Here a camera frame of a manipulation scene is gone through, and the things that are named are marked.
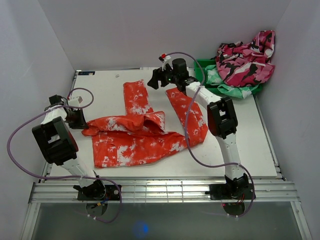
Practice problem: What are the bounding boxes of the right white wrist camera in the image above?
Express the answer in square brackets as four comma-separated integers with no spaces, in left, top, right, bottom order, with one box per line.
[158,53,171,71]

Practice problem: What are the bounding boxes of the mint green white garment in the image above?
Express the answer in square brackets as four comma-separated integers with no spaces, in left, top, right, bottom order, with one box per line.
[204,64,263,99]

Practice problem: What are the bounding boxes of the blue label sticker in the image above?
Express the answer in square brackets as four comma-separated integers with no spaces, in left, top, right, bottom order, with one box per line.
[77,71,96,76]

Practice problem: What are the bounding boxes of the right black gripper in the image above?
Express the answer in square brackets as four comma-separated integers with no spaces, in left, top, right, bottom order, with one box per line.
[146,63,178,91]

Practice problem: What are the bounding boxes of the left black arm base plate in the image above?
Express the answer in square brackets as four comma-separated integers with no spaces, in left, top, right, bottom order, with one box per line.
[76,184,120,201]

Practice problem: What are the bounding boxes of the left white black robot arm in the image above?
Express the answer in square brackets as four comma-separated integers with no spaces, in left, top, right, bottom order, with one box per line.
[32,95,106,200]

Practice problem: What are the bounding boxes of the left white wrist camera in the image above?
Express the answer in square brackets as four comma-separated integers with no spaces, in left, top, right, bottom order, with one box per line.
[67,96,83,108]

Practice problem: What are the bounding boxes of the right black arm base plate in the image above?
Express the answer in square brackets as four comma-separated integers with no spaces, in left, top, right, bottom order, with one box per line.
[205,183,256,200]

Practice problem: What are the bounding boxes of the orange white tie-dye trousers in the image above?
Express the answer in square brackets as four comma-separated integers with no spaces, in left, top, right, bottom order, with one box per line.
[82,79,208,168]

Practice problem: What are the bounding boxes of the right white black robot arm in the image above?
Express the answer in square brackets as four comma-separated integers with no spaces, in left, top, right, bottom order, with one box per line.
[147,54,255,201]

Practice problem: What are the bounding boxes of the pink camouflage garment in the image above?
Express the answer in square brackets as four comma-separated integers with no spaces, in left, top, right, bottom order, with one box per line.
[215,30,276,88]

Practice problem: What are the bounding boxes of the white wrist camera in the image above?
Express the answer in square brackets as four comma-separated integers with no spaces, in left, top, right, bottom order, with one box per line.
[158,53,171,71]
[67,96,83,108]

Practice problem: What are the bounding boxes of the green plastic bin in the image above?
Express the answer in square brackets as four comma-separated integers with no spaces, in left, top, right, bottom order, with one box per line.
[193,58,264,96]

